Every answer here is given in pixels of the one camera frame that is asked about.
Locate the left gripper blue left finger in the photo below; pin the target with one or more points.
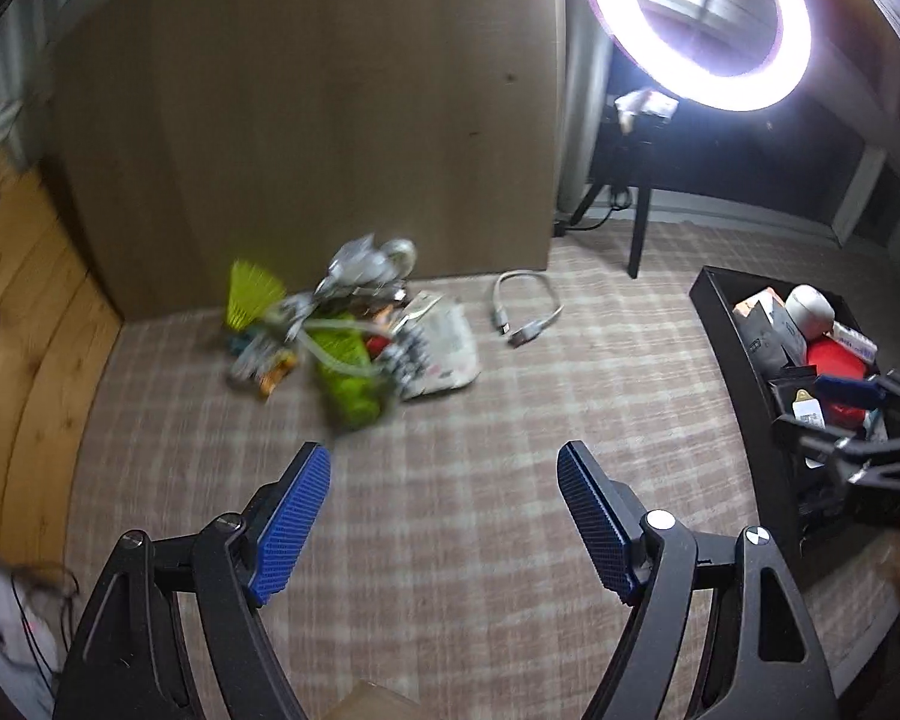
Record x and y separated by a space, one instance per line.
129 658

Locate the red pouch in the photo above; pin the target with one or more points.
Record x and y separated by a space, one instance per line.
831 359

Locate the white electric device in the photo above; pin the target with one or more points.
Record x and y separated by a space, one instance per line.
810 310

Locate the black tripod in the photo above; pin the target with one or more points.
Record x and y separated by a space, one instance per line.
621 166

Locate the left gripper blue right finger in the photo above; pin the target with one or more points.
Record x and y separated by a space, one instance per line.
762 657

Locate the ring light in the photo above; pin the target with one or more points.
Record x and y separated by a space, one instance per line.
738 55

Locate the grey bead massager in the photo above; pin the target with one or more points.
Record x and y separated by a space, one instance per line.
405 359

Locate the tape roll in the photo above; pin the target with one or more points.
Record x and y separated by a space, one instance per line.
402 255

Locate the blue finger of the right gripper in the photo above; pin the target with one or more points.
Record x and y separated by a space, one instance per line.
836 451
861 394

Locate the wooden cabinet panel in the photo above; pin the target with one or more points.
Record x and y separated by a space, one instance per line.
198 132

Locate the black storage box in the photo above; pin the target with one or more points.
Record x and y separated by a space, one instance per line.
763 358

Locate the white lotion bottle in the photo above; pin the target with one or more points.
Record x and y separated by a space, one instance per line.
807 409

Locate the clear plastic bag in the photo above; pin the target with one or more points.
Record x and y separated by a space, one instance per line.
357 263

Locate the pine wood board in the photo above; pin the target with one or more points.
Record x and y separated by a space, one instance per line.
57 331

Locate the green plastic wrapper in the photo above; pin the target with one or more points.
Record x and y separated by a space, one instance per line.
353 393

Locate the white printed sachet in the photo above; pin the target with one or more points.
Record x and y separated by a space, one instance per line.
451 351

